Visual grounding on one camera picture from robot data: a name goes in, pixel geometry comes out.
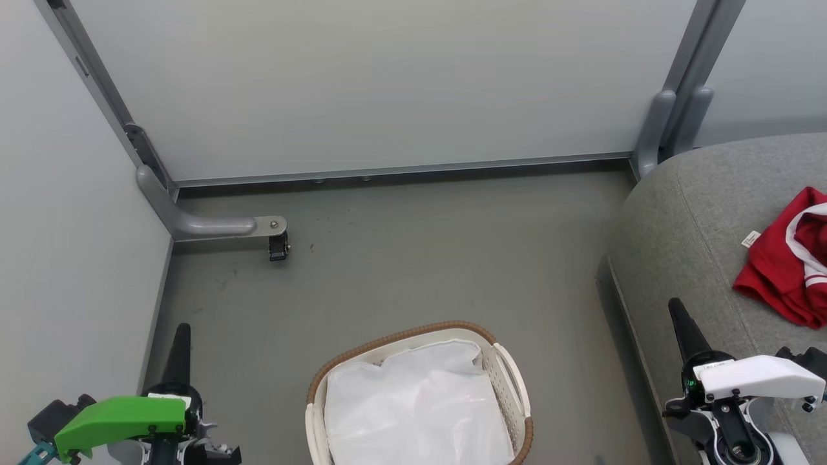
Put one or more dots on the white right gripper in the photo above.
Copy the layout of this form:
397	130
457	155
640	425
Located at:
756	376

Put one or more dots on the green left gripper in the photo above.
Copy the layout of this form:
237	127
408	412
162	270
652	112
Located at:
123	418

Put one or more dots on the red garment with white trim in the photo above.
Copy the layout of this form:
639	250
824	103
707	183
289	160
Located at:
785	271

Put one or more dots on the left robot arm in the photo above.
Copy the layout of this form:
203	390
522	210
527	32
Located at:
187	452

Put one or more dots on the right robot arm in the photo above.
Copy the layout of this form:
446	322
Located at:
736	433

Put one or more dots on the white laundry basket brown rim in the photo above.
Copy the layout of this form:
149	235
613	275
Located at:
510	387

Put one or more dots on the white sofa label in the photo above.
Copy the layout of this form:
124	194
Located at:
750	239

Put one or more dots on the grey fabric sofa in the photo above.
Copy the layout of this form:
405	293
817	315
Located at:
691	213

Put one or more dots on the grey partition foot with plate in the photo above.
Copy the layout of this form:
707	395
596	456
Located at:
207	226

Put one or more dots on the black caster wheel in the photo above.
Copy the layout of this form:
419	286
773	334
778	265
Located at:
278	248

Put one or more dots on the white plastic bag liner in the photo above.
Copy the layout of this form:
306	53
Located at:
413	413

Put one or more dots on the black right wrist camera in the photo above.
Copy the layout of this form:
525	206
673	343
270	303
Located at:
804	358

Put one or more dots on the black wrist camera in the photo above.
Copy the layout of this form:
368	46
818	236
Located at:
804	358
53	416

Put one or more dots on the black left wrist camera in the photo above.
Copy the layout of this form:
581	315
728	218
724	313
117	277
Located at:
53	416

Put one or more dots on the grey partition double post foot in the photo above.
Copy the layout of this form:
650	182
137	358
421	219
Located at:
659	123

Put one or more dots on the grey partition bottom rail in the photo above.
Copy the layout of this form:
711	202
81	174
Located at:
400	170

